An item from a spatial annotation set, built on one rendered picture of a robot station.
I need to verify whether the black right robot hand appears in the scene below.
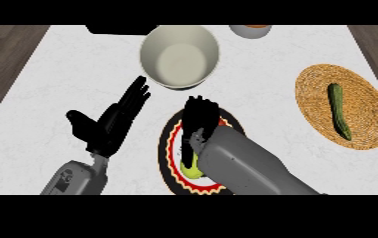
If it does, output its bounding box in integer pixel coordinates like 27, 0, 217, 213
179, 95, 222, 171

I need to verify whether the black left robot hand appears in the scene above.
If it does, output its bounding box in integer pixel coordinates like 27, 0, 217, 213
65, 75, 152, 159

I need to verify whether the black red patterned plate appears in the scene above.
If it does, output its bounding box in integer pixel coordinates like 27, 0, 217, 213
157, 107, 247, 196

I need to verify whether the green pear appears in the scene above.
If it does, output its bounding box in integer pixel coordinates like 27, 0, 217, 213
179, 151, 206, 180

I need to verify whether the cream ceramic bowl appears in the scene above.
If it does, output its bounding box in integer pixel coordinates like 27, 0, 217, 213
139, 25, 222, 90

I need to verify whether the grey cup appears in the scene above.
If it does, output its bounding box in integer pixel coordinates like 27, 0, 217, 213
228, 25, 274, 40

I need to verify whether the black appliance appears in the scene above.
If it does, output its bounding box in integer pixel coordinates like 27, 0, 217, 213
85, 25, 160, 36

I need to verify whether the green cucumber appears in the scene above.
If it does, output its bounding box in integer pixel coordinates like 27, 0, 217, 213
327, 83, 355, 142

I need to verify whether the round wicker placemat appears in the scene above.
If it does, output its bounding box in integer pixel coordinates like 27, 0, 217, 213
294, 63, 378, 151

